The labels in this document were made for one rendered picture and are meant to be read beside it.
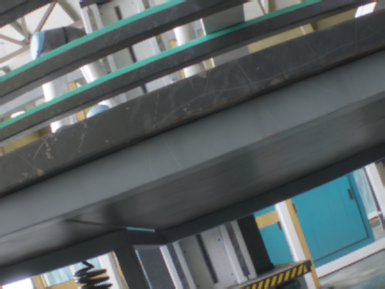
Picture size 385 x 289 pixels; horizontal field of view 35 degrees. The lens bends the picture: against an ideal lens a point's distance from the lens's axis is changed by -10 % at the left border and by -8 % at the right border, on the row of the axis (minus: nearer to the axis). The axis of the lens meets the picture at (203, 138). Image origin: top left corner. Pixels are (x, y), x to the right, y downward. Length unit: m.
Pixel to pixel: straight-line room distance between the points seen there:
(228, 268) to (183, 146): 2.34
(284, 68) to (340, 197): 4.96
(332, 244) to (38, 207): 4.96
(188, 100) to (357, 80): 0.13
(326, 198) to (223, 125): 4.94
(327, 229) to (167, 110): 4.96
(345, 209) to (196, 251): 2.78
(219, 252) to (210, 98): 2.35
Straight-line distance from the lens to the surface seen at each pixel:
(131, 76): 1.28
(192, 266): 2.81
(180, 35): 2.61
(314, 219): 5.41
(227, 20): 1.25
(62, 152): 0.50
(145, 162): 0.50
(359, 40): 0.50
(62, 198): 0.52
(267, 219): 4.08
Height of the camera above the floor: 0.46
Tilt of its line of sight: 10 degrees up
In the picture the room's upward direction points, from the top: 21 degrees counter-clockwise
